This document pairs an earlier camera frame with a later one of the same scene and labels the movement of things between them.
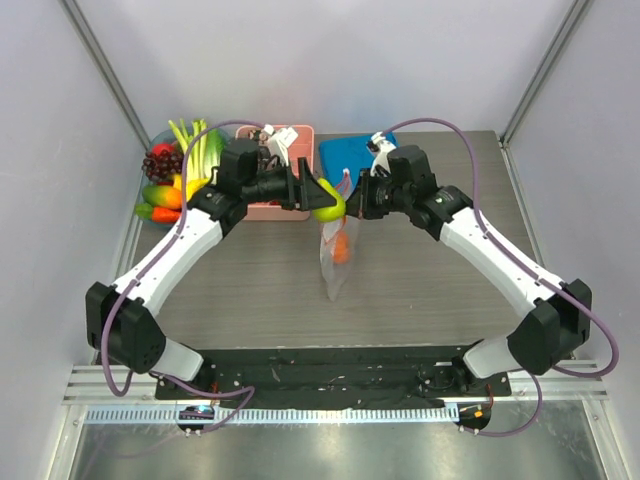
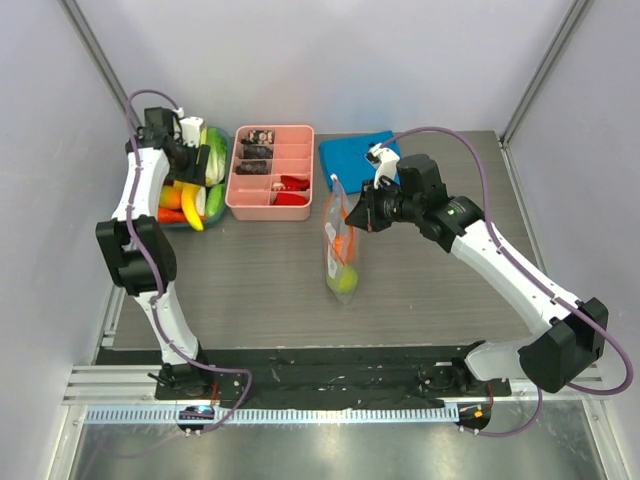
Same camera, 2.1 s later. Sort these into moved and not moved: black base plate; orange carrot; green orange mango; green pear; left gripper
Moved: green pear; left gripper
Not moved: black base plate; orange carrot; green orange mango
